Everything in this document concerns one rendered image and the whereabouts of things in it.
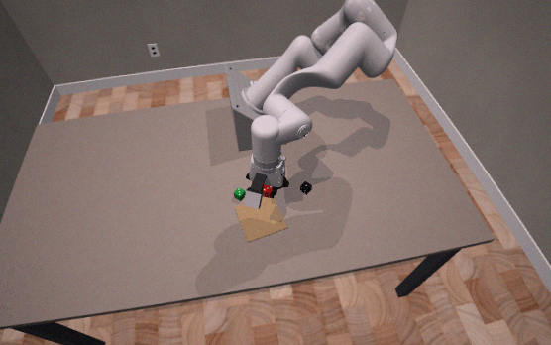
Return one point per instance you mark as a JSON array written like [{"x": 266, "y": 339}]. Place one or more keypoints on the green die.
[{"x": 239, "y": 194}]

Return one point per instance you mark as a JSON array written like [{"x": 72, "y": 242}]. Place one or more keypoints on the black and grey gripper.
[{"x": 275, "y": 176}]

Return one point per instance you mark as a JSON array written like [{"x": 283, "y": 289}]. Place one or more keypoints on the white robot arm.
[{"x": 369, "y": 46}]

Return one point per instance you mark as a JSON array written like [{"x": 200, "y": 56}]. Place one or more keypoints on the black die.
[{"x": 305, "y": 187}]

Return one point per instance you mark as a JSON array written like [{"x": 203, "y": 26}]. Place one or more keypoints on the red die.
[{"x": 267, "y": 191}]

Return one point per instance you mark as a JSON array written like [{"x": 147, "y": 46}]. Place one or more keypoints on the tan flat mat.
[{"x": 258, "y": 223}]

